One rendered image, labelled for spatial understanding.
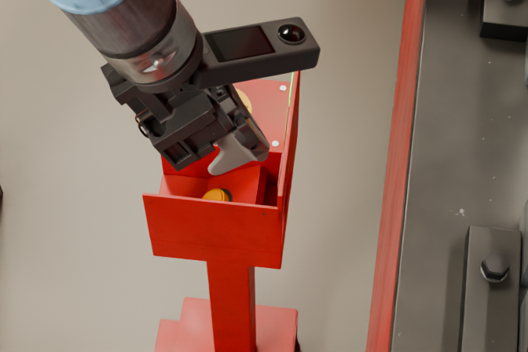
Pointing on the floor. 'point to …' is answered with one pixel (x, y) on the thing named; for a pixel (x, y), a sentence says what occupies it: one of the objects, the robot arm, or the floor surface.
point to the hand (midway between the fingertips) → (265, 145)
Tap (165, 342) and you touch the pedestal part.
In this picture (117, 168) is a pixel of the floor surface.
